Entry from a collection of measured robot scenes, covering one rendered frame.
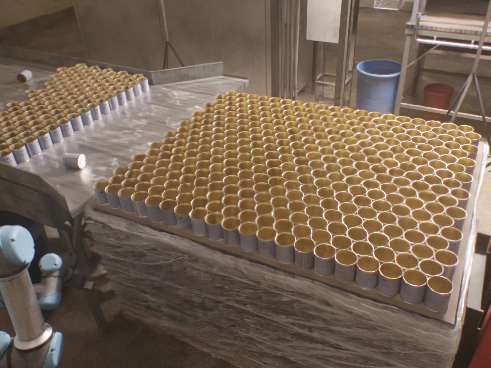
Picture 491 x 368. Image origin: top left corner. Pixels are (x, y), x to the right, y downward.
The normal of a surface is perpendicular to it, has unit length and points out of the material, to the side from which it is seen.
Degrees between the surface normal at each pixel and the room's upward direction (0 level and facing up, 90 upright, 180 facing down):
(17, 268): 85
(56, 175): 0
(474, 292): 0
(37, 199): 90
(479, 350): 90
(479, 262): 0
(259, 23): 90
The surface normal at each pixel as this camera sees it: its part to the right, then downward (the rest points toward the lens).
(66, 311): -0.03, -0.83
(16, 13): 0.89, 0.23
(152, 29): -0.46, 0.51
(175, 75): 0.30, 0.52
